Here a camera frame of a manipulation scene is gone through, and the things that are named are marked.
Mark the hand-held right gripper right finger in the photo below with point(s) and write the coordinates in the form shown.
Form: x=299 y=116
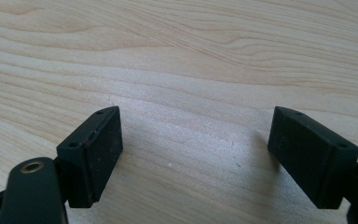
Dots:
x=310 y=155

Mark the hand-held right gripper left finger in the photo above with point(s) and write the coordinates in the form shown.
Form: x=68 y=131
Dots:
x=93 y=158

